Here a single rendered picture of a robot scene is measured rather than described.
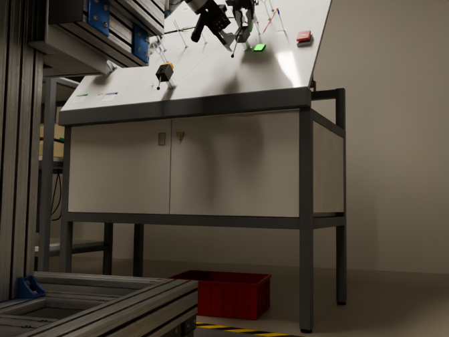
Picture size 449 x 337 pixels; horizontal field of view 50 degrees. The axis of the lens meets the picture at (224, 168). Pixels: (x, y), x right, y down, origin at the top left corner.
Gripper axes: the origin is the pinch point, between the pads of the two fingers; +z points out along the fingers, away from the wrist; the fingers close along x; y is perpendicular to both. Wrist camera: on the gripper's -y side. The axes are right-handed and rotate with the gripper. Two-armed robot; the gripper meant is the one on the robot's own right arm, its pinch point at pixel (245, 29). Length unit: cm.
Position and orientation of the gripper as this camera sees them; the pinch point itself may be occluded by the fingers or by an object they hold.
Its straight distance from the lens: 208.6
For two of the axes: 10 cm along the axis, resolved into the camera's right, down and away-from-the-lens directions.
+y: 5.3, -3.9, 7.5
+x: -8.4, -1.1, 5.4
